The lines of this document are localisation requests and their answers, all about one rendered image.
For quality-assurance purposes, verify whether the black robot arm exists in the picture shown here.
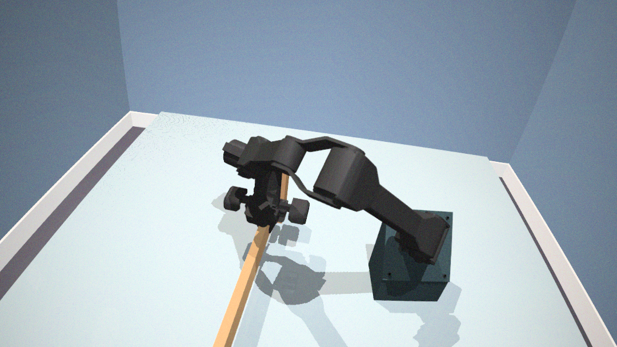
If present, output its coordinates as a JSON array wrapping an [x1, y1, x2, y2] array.
[[222, 135, 450, 265]]

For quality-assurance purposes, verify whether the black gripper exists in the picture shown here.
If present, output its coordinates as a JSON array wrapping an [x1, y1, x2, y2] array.
[[223, 181, 310, 225]]

